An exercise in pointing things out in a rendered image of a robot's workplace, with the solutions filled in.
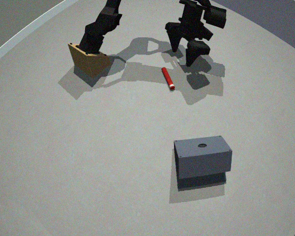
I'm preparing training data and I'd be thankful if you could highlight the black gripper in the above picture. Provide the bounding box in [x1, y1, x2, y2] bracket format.
[165, 17, 210, 67]

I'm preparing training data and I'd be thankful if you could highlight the red cylinder with white band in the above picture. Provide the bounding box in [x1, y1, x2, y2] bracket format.
[162, 67, 175, 89]

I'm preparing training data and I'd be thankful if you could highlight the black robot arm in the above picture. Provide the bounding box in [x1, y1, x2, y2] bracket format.
[75, 0, 226, 54]

